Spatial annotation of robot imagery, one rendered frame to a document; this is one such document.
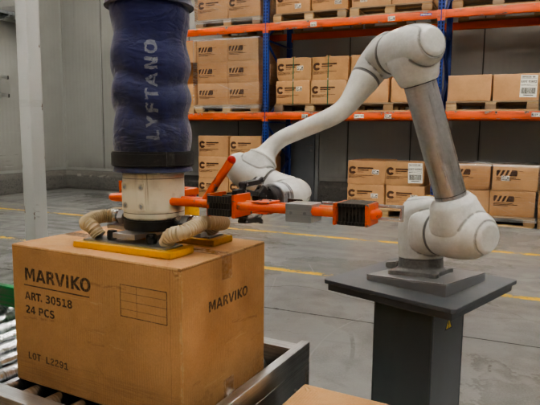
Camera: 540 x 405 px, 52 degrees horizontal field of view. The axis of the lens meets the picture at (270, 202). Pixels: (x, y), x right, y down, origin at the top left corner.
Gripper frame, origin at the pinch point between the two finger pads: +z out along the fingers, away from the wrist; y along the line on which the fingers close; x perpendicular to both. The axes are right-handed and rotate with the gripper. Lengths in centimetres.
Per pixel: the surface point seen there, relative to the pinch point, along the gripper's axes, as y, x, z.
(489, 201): 62, 22, -709
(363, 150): -2, 250, -826
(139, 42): -41.0, 22.7, 9.9
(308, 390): 53, -15, -17
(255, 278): 22.9, 1.4, -14.4
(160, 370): 39.3, 8.0, 19.7
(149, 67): -34.7, 20.4, 9.0
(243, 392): 47.3, -7.0, 5.2
